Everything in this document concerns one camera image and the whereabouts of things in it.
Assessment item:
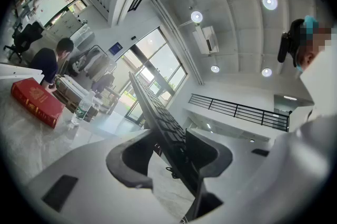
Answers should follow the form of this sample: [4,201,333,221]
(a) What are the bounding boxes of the trolley with bags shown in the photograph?
[68,44,117,80]

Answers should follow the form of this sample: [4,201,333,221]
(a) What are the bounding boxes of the black keyboard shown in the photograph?
[128,71,224,221]

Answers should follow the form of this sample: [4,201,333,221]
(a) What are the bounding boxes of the white cabinet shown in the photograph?
[44,10,84,34]

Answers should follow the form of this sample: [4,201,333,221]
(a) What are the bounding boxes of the glass display case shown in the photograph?
[74,26,96,47]

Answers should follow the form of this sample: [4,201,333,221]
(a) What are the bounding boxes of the person's white coat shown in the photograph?
[263,43,337,220]

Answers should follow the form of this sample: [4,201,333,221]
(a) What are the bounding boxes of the black office chair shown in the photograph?
[3,21,44,62]

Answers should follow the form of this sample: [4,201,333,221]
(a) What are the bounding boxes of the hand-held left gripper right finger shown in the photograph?
[184,128,276,224]

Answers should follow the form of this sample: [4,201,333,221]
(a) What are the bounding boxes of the person's head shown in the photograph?
[295,15,333,73]

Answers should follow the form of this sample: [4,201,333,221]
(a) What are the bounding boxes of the blue wall sign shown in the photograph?
[108,41,124,57]

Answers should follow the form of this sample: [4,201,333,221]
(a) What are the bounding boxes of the black balcony railing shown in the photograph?
[189,93,291,133]

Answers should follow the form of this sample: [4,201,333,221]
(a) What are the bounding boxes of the glass entrance door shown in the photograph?
[115,27,189,124]

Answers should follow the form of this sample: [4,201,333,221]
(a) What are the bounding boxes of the white ceiling air conditioner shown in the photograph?
[192,25,220,55]

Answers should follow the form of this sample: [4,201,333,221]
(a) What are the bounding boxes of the red hardcover book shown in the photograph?
[10,77,66,129]

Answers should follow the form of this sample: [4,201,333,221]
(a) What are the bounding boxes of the white wall pipes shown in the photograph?
[151,0,205,86]

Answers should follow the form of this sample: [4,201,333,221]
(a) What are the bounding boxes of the black head-worn camera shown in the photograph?
[276,18,306,69]

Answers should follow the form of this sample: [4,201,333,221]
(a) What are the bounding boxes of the clear plastic water bottle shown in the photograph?
[71,90,96,126]

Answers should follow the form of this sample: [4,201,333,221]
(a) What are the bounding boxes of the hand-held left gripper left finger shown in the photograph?
[25,129,185,224]

